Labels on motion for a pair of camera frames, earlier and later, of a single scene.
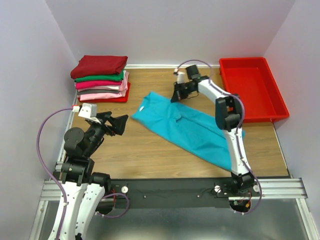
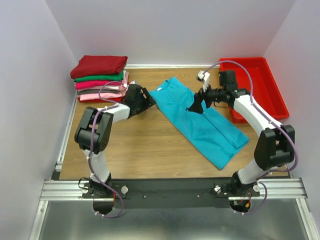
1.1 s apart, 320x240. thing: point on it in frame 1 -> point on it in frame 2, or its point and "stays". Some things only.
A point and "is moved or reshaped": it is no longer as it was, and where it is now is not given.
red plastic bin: (253, 80) stays
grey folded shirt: (95, 91) stays
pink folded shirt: (105, 95) stays
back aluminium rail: (171, 66) stays
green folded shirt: (117, 77) stays
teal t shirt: (195, 131) is moved or reshaped
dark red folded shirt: (93, 65) stays
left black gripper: (108, 122) -> (147, 97)
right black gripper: (180, 90) -> (203, 95)
